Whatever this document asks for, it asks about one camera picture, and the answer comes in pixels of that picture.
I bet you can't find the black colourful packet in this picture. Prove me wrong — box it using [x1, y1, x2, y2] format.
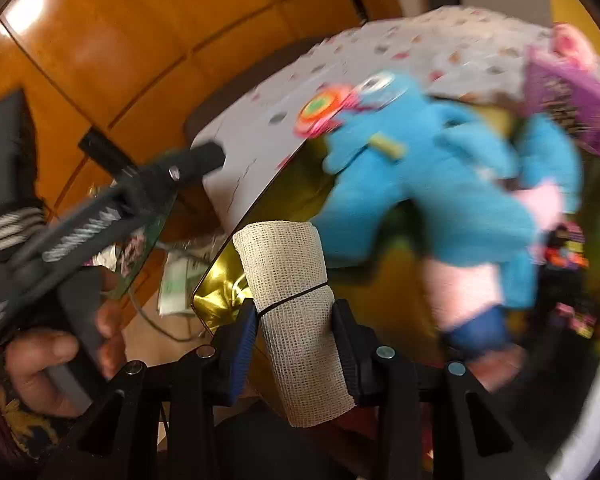
[542, 217, 600, 342]

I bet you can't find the purple box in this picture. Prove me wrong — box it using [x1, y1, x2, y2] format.
[522, 44, 600, 157]

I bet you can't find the gold box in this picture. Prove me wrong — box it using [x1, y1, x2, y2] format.
[192, 132, 600, 411]

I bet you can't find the person's left hand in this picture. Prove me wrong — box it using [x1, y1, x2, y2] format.
[2, 272, 130, 419]

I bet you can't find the printed white tablecloth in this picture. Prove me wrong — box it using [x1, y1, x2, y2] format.
[182, 4, 561, 233]

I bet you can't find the pink towel blue band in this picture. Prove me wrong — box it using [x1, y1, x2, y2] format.
[427, 255, 527, 362]

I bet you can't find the orange green lollipop toy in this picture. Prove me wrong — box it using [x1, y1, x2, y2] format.
[292, 85, 353, 140]

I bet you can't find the grey cable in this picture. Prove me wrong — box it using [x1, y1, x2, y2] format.
[127, 287, 216, 343]

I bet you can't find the blue plush toy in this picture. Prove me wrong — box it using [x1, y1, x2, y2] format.
[310, 71, 583, 311]

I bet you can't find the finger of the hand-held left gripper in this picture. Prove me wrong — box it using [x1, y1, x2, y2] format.
[129, 141, 227, 197]
[77, 130, 142, 179]

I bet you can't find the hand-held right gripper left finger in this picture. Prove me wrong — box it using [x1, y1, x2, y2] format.
[40, 300, 259, 480]

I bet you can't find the white green paper packet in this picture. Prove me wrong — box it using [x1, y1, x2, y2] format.
[157, 252, 208, 317]

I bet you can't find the wooden cabinet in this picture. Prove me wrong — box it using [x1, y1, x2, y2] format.
[0, 0, 398, 241]

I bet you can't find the cream bandage roll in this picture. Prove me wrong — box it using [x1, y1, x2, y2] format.
[232, 220, 357, 429]

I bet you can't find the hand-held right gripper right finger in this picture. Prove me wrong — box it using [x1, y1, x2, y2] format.
[332, 300, 551, 480]

